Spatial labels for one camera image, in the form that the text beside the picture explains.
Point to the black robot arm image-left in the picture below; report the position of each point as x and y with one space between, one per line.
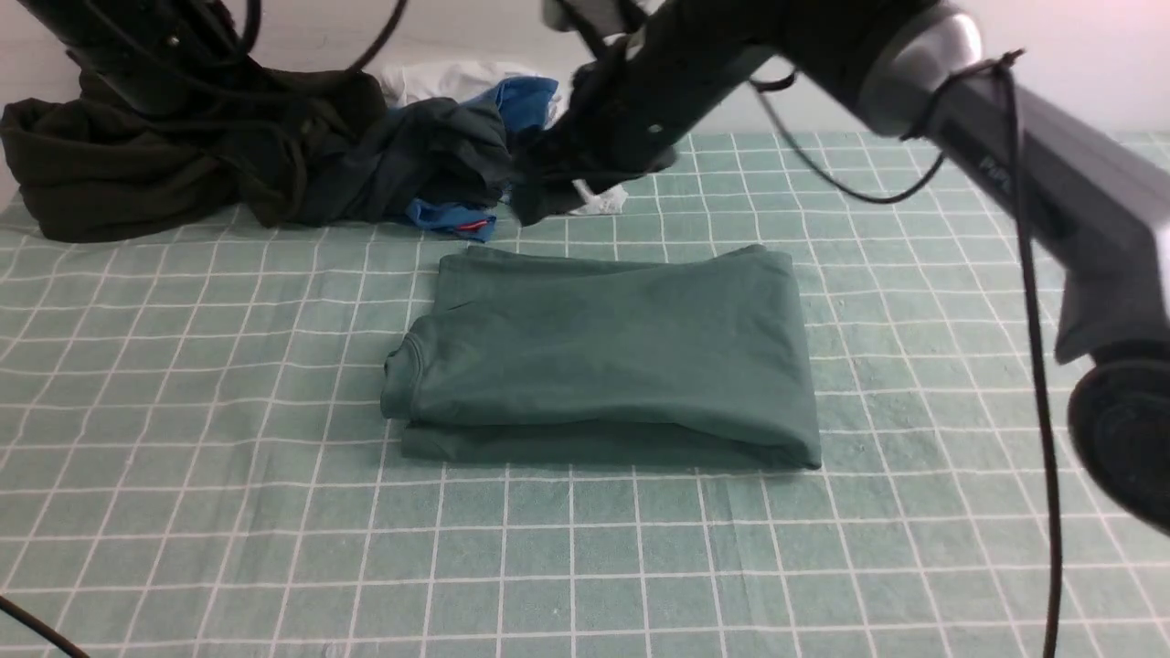
160 57

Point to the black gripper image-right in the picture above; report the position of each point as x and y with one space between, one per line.
628 114

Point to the checkered green tablecloth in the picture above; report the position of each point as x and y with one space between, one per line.
194 462

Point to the blue crumpled garment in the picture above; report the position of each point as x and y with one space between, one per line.
522 103

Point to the green long-sleeve top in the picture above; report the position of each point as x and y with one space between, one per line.
558 361

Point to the dark olive crumpled garment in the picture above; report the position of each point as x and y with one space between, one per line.
91 170

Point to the white crumpled garment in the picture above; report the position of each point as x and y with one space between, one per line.
460 80

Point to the dark grey crumpled garment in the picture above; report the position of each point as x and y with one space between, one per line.
438 151

